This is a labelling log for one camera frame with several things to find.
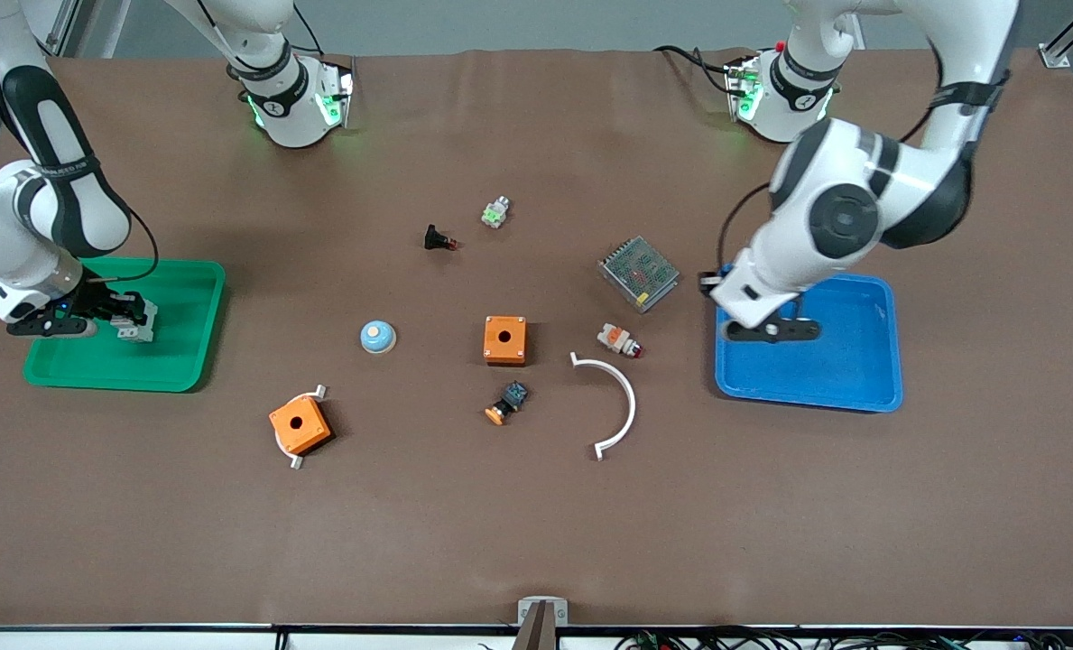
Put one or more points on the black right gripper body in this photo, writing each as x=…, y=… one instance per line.
x=96, y=301

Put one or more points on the grey red circuit breaker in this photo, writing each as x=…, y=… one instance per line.
x=142, y=329

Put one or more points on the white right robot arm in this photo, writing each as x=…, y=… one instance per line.
x=292, y=117

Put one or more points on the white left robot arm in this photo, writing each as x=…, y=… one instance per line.
x=798, y=253

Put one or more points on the blue plastic tray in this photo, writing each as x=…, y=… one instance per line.
x=843, y=370

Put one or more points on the green plastic tray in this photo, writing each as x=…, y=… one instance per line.
x=175, y=361

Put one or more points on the metal mesh power supply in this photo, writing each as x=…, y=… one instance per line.
x=639, y=273

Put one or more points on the red orange indicator lamp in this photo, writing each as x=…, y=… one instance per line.
x=617, y=339

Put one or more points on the orange button box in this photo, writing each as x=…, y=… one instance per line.
x=505, y=341
x=300, y=426

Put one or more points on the blue round buzzer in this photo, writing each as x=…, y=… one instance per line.
x=377, y=338

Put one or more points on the orange black push button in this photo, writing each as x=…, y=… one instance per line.
x=509, y=400

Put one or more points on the brown table mat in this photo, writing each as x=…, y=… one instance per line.
x=536, y=524

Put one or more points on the white curved plastic bracket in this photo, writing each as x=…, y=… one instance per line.
x=295, y=463
x=631, y=402

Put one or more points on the black red push switch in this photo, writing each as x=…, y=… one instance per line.
x=434, y=237

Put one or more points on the green white push switch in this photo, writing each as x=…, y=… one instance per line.
x=495, y=213

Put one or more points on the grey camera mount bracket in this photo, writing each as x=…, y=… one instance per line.
x=541, y=618

